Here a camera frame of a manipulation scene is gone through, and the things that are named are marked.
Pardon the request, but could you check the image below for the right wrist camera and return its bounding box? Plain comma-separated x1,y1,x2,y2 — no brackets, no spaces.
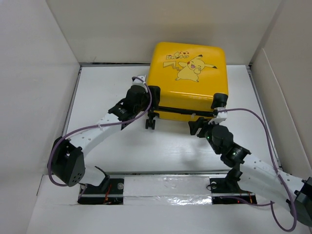
208,107,227,125

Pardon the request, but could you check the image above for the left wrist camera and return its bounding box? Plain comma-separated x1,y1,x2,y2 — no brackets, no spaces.
132,75,147,91

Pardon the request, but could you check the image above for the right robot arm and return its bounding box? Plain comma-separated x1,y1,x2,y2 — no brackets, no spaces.
188,117,312,227

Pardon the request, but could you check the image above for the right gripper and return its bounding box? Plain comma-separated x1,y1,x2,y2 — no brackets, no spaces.
189,117,221,155

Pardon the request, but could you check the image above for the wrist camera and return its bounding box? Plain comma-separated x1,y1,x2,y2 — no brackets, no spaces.
208,107,227,125
132,75,147,91

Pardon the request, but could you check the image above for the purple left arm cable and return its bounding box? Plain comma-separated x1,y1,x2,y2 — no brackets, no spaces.
47,77,153,187

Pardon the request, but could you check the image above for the metal base rail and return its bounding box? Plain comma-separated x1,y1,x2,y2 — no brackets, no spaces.
78,174,257,206

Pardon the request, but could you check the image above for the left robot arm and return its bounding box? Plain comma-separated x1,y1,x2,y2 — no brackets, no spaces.
47,84,160,194

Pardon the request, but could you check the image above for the yellow hard-shell suitcase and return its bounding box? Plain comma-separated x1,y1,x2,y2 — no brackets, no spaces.
145,42,229,129

